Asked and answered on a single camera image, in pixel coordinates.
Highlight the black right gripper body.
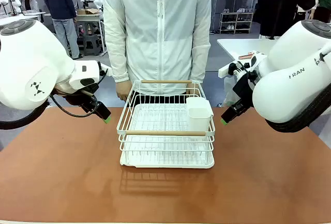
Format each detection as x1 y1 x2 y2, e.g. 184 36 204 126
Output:
232 70 260 111

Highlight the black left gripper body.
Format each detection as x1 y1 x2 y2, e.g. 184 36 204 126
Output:
54 83 103 114

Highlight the white plastic cutlery holder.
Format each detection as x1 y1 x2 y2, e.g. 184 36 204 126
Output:
185 97 215 132

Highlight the white wire dish rack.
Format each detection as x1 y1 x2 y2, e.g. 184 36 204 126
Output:
116 80 216 169

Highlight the person's left forearm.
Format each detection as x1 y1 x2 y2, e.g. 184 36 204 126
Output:
189 41 212 83

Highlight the person's right forearm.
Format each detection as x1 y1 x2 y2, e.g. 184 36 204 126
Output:
102 9 130 83

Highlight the person's right hand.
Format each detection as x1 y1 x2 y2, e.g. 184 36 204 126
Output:
115 80 134 102

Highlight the person's left hand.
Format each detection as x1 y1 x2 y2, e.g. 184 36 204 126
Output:
186 82 201 97

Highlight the clear plastic bag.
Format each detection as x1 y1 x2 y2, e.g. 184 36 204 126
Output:
222 76 244 108

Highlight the large white side table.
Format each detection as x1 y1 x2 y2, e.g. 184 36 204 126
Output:
216 38 285 67

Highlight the grey plastic stool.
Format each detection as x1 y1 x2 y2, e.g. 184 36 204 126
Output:
82 34 101 56

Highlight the white shoe rack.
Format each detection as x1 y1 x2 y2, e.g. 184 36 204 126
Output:
219 11 254 35

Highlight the white table with box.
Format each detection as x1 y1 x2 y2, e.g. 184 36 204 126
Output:
43 11 109 55

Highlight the brown cardboard box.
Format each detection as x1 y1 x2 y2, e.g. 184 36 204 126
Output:
76 8 101 16

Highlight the person in navy jacket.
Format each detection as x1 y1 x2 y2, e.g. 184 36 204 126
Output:
42 0 84 61

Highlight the person in black coat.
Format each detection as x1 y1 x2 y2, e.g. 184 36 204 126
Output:
254 0 317 39

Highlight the white desk with robot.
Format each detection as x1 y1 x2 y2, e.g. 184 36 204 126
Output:
0 11 47 27

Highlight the person in white jacket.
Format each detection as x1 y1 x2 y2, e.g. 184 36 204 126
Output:
102 0 213 103

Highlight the seated person in grey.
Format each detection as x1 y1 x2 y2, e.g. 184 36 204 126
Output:
20 0 40 13

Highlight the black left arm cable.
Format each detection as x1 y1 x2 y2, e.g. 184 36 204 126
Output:
50 68 109 118

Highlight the black left arm cable sleeve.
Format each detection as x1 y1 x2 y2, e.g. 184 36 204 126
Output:
0 99 50 131

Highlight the black arm cable sleeve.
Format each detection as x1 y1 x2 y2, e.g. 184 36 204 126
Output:
0 99 50 131
265 83 331 133

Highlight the black right arm cable sleeve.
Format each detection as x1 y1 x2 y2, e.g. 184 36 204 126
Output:
265 83 331 133

